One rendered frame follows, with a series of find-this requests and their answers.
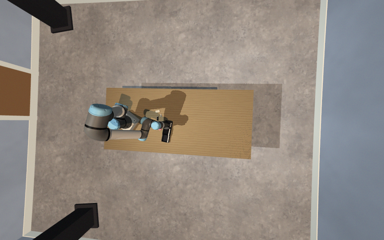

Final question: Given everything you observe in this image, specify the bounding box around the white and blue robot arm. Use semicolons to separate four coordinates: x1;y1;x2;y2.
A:
84;103;163;141

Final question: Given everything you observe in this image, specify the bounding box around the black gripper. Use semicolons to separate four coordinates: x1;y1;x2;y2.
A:
161;121;170;129

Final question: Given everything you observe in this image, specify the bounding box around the black rack of three labelled bins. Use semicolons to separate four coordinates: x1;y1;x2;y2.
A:
161;120;173;143

